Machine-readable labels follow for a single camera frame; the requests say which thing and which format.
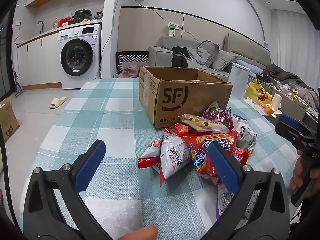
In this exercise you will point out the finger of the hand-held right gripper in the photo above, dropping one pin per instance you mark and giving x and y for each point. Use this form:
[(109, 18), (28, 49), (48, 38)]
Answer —
[(287, 131), (290, 121)]

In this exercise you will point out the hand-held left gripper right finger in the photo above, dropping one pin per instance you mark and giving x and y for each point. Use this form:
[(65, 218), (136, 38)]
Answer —
[(222, 165)]

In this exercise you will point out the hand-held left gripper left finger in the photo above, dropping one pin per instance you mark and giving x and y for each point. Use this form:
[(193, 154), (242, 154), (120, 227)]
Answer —
[(90, 165)]

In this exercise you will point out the clear brown-dotted biscuit packet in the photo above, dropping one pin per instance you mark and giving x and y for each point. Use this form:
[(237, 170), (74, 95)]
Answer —
[(200, 124)]

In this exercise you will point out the white snack packet red ends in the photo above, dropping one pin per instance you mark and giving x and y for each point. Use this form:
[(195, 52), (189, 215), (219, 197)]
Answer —
[(175, 158)]

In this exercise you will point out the purple snack packet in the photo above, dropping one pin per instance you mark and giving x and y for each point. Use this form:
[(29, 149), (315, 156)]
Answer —
[(216, 113)]

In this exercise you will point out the red and white snack packet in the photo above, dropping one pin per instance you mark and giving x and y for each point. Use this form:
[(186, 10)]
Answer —
[(148, 155)]

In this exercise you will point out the brown cardboard box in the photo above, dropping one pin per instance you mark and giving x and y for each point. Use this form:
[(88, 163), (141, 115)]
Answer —
[(175, 97)]

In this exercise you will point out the person's right hand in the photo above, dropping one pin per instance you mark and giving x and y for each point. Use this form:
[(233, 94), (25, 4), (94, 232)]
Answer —
[(297, 175)]

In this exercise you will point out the person's left hand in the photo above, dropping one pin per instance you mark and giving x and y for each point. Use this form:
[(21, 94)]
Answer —
[(142, 232)]

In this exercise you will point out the small red snack packet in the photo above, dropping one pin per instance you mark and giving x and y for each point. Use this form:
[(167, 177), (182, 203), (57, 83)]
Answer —
[(240, 156)]

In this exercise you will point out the white paper roll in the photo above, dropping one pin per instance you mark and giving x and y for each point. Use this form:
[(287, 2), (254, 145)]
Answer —
[(276, 101)]

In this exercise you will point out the orange food wrapper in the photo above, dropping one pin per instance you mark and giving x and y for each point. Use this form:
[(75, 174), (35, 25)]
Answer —
[(267, 110)]

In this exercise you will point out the white crinkled snack packet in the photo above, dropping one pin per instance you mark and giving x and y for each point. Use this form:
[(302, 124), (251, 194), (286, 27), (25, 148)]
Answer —
[(225, 200)]

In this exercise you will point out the yellow plastic bag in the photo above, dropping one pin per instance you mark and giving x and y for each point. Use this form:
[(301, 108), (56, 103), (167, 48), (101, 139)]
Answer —
[(257, 92)]

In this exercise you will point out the dark jacket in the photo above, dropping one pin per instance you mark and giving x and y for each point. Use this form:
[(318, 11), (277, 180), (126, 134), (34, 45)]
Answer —
[(287, 77)]

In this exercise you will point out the black device with label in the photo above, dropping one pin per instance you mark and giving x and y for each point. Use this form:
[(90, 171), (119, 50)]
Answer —
[(263, 77)]

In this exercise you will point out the white waste bin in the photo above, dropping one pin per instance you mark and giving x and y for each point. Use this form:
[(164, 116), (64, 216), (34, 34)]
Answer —
[(238, 80)]

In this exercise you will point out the light blue blanket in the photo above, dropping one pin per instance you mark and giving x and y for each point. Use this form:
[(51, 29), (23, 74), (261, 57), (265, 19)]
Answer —
[(250, 66)]

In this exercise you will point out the beige slipper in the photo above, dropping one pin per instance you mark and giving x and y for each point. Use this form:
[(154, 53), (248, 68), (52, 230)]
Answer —
[(58, 102)]

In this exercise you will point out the white curtain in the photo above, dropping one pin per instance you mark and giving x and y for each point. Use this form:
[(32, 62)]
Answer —
[(295, 42)]

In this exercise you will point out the white washing machine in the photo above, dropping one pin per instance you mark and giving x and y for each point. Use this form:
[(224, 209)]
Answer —
[(75, 82)]

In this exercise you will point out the grey cushion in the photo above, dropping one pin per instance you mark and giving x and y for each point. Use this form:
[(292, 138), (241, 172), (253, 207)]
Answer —
[(210, 50), (223, 60)]

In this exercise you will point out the printed cardboard box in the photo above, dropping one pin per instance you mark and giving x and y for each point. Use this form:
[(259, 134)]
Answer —
[(8, 122)]

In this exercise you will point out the pink cloth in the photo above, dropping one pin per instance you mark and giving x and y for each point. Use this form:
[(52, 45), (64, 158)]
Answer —
[(128, 72)]

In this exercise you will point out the grey floor mop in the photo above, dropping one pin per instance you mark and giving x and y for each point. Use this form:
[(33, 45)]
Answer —
[(18, 87)]

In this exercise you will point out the grey garment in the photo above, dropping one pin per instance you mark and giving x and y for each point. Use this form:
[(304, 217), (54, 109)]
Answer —
[(198, 57)]

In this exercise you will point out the white kitchen cabinet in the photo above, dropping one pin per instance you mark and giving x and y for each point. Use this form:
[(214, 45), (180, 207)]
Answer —
[(37, 62)]

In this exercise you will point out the black garment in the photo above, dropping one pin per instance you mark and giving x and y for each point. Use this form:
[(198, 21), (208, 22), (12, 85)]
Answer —
[(178, 57)]

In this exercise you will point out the grey sofa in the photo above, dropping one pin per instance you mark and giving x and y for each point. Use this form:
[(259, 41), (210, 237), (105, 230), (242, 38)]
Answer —
[(160, 56)]

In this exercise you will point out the glass balcony door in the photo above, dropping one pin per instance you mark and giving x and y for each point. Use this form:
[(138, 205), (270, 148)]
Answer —
[(5, 55)]

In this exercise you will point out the yellow soap bottle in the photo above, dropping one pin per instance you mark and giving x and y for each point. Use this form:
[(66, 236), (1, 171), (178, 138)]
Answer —
[(55, 24)]

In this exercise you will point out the red box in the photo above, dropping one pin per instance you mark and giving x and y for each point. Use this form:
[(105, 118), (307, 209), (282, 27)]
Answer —
[(65, 22)]

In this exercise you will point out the metal kitchen faucet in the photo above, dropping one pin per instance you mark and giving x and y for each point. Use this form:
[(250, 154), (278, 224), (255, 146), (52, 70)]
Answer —
[(41, 25)]

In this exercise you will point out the black pressure cooker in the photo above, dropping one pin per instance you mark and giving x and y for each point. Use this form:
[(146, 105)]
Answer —
[(82, 16)]

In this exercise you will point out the grey blue bag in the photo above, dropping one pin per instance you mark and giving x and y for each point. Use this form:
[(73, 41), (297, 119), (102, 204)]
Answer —
[(98, 16)]

